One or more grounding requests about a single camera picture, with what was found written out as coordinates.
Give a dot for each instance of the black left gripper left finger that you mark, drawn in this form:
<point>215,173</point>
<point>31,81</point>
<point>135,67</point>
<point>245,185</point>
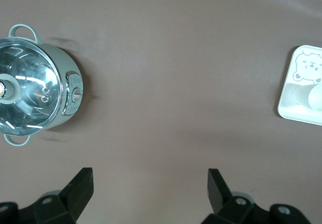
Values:
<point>73,196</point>

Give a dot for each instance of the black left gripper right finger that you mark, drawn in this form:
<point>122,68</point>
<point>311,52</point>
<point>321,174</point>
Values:
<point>219,196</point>

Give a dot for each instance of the white IKEA cup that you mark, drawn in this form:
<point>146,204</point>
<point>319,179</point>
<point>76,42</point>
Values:
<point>315,96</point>

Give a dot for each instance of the glass pot lid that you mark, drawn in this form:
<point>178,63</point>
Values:
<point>32,83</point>

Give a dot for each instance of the cream tray with bear print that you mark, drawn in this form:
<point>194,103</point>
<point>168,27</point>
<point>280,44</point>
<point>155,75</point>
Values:
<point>289,98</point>

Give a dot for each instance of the green electric cooking pot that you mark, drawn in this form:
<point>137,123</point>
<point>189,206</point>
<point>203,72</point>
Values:
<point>69,63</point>

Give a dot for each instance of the brown table cover sheet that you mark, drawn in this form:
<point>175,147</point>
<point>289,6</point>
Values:
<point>161,58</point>

